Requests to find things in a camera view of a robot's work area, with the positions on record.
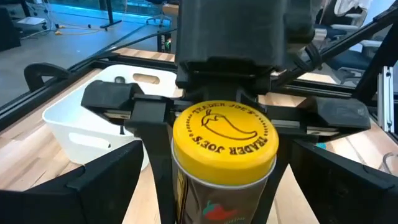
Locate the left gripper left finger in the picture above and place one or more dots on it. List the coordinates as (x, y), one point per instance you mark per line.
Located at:
(109, 180)

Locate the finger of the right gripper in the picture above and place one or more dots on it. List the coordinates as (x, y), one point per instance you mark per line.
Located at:
(155, 140)
(276, 174)

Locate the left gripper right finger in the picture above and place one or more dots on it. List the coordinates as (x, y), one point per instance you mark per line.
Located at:
(335, 186)

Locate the yellow-lidded jar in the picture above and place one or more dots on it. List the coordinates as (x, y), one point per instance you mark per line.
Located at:
(224, 140)

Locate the white plastic tray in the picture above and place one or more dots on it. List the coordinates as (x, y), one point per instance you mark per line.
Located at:
(77, 124)

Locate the computer tower with coloured lights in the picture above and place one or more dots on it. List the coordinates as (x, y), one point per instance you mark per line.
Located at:
(166, 43)

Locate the silver aluminium profile piece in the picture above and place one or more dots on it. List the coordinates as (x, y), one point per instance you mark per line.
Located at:
(385, 99)

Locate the grey office chair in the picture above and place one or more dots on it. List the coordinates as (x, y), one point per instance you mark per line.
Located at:
(329, 31)
(351, 59)

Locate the black desk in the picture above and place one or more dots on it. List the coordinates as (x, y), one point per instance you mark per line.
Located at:
(107, 12)

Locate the white cloth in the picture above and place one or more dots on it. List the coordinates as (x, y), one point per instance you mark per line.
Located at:
(351, 6)

